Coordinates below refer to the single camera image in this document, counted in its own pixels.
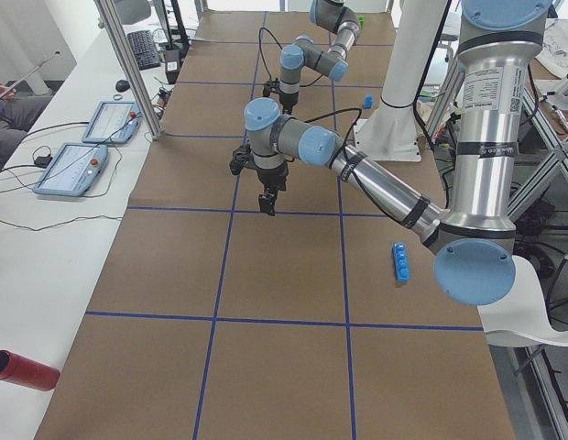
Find black keyboard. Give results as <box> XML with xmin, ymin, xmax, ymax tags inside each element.
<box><xmin>126</xmin><ymin>30</ymin><xmax>160</xmax><ymax>71</ymax></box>

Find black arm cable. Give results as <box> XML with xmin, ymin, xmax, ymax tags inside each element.
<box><xmin>306</xmin><ymin>106</ymin><xmax>363</xmax><ymax>152</ymax></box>

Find small blue block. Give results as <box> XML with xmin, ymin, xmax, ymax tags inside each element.
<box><xmin>362</xmin><ymin>94</ymin><xmax>374</xmax><ymax>109</ymax></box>

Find black computer mouse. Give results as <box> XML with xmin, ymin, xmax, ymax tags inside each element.
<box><xmin>115</xmin><ymin>80</ymin><xmax>130</xmax><ymax>93</ymax></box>

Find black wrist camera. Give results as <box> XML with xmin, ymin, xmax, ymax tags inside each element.
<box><xmin>229</xmin><ymin>143</ymin><xmax>256</xmax><ymax>176</ymax></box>

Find red cylinder tube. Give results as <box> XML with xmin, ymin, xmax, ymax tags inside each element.
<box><xmin>0</xmin><ymin>350</ymin><xmax>60</xmax><ymax>391</ymax></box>

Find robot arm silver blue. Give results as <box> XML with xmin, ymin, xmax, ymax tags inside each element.
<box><xmin>279</xmin><ymin>0</ymin><xmax>361</xmax><ymax>114</ymax></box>
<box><xmin>230</xmin><ymin>1</ymin><xmax>551</xmax><ymax>305</ymax></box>

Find teach pendant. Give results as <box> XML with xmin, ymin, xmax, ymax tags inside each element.
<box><xmin>82</xmin><ymin>101</ymin><xmax>141</xmax><ymax>144</ymax></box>
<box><xmin>32</xmin><ymin>143</ymin><xmax>108</xmax><ymax>197</ymax></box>

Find aluminium frame truss right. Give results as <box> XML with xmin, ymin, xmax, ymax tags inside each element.
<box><xmin>508</xmin><ymin>80</ymin><xmax>568</xmax><ymax>439</ymax></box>

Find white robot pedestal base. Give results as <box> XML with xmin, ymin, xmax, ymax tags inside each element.
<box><xmin>355</xmin><ymin>0</ymin><xmax>450</xmax><ymax>162</ymax></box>

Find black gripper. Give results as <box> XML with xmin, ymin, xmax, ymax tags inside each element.
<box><xmin>279</xmin><ymin>91</ymin><xmax>299</xmax><ymax>115</ymax></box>
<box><xmin>257</xmin><ymin>165</ymin><xmax>289</xmax><ymax>216</ymax></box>

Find seated person grey trousers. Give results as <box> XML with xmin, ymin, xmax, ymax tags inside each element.
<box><xmin>0</xmin><ymin>89</ymin><xmax>52</xmax><ymax>170</ymax></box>

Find teach pendant near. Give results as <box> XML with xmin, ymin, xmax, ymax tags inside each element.
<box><xmin>32</xmin><ymin>143</ymin><xmax>108</xmax><ymax>197</ymax></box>

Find teach pendant far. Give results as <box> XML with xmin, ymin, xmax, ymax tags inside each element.
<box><xmin>82</xmin><ymin>101</ymin><xmax>141</xmax><ymax>144</ymax></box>

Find long blue studded brick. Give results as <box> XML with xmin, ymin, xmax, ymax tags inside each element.
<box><xmin>392</xmin><ymin>242</ymin><xmax>410</xmax><ymax>282</ymax></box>

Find aluminium frame post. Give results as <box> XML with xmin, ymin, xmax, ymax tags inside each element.
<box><xmin>94</xmin><ymin>0</ymin><xmax>162</xmax><ymax>140</ymax></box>

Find black power adapter box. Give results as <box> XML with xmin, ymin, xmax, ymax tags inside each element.
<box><xmin>163</xmin><ymin>47</ymin><xmax>181</xmax><ymax>84</ymax></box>

